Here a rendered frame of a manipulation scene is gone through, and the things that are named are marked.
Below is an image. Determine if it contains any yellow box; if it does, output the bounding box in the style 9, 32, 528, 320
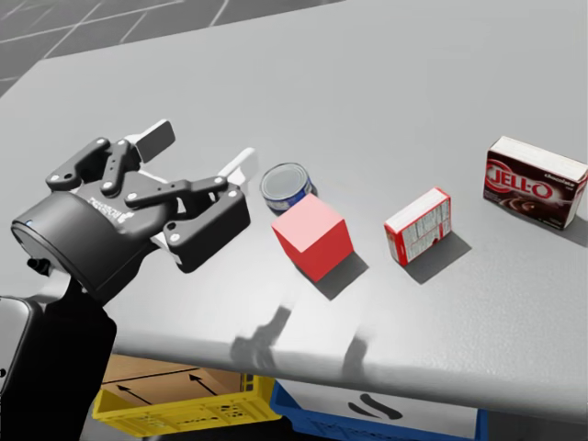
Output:
91, 373, 283, 436

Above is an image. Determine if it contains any blue box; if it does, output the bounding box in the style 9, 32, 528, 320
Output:
267, 378, 490, 441

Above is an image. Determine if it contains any brown box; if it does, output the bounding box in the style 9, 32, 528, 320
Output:
101, 352, 243, 406

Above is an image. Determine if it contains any dark red and white carton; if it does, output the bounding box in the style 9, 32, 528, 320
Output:
481, 135, 588, 232

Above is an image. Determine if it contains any blue flat can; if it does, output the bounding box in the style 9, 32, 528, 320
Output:
260, 162, 319, 216

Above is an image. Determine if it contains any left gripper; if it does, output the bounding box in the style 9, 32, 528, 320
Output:
10, 119, 257, 305

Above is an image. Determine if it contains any pink cube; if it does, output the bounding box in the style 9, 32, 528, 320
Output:
270, 192, 355, 283

